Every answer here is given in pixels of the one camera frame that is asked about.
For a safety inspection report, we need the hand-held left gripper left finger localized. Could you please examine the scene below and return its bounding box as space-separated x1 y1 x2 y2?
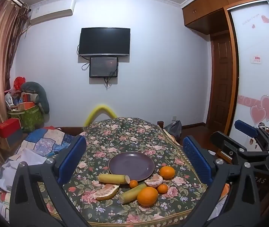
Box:
9 135 95 227

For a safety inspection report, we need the large orange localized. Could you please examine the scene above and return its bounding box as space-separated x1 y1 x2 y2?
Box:
137 187 159 207

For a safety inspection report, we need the green gift bag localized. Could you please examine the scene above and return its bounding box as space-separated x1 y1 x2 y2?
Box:
12 106 43 133

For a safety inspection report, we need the white air conditioner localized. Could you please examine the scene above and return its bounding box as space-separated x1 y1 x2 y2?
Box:
29 0 76 25

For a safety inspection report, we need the sugarcane piece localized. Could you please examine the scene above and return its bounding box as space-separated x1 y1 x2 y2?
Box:
98 173 130 185
119 183 147 204

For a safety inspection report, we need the wall-mounted black television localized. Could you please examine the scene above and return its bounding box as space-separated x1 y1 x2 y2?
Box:
78 28 131 57

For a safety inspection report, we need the floral tablecloth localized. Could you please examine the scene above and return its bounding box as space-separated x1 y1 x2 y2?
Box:
39 117 208 227

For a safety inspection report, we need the purple plate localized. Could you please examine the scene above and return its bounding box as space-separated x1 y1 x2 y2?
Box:
108 152 155 181

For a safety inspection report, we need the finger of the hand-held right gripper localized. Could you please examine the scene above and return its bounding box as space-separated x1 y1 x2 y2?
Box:
209 131 269 169
234 120 269 152

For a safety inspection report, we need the red plastic bag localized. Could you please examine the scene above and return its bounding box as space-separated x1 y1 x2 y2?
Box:
14 76 27 90

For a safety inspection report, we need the patchwork quilt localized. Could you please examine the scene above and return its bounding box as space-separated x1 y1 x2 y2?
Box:
0 126 85 194

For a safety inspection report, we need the red box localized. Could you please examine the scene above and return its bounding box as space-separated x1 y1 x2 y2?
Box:
0 118 22 138

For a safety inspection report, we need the orange box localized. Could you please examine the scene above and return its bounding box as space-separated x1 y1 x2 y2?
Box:
18 102 36 111

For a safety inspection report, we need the medium orange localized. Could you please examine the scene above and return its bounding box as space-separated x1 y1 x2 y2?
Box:
159 166 176 180

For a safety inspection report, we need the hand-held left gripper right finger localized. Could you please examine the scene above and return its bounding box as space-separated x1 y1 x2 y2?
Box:
183 135 261 227

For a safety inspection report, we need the brown wooden door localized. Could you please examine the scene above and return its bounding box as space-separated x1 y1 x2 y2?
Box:
208 32 240 129

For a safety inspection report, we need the grey box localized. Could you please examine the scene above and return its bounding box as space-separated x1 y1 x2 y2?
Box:
6 129 24 147

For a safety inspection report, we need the wooden wardrobe with heart door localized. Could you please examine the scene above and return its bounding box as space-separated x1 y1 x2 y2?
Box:
182 0 269 152

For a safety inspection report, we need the peeled pomelo piece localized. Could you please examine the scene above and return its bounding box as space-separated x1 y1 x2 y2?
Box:
93 184 120 201

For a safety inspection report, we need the orange blanket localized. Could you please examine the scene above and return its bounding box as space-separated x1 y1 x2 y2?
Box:
220 183 230 200

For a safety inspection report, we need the dark plastic bag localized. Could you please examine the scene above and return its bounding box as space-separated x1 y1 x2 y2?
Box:
164 120 182 140

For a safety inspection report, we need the small black monitor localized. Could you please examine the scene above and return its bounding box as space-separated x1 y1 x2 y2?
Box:
89 56 118 78

